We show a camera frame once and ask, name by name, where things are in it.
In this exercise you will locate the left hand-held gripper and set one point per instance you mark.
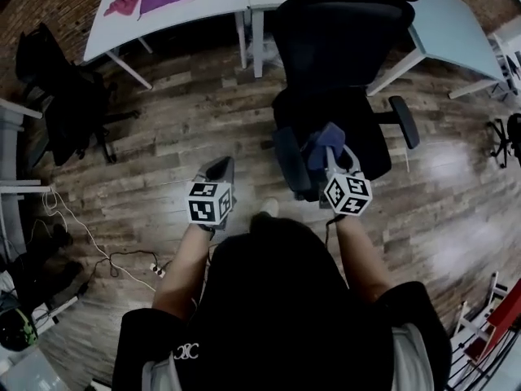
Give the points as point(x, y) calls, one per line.
point(207, 206)

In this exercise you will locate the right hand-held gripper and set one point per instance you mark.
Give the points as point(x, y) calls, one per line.
point(348, 196)

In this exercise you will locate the blue cloth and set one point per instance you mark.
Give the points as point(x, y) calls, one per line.
point(321, 145)

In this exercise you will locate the person's left forearm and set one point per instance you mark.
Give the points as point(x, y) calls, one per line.
point(183, 267)

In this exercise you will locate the person's right forearm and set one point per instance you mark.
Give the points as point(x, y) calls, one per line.
point(362, 259)

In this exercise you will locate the person's white shoe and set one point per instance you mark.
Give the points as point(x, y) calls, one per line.
point(269, 207)

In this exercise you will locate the black mesh office chair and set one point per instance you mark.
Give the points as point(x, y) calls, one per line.
point(325, 55)

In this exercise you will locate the white power strip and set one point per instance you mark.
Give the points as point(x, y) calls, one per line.
point(158, 270)

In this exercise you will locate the clear plastic wrapping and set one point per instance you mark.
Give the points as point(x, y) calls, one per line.
point(270, 51)

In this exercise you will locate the person's black top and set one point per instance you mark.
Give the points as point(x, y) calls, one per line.
point(277, 300)

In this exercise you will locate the black office chair with hanger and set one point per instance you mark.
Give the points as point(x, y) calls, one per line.
point(69, 104)

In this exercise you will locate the light blue table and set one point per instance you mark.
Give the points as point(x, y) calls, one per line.
point(452, 35)

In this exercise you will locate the small black office chair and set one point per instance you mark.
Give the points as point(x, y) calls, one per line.
point(515, 133)

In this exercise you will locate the small white table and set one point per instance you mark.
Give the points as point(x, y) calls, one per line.
point(509, 43)

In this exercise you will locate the white desk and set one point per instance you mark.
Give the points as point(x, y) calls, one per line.
point(24, 373)
point(16, 107)

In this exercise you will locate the red and white rack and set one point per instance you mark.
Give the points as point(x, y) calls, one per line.
point(504, 312)

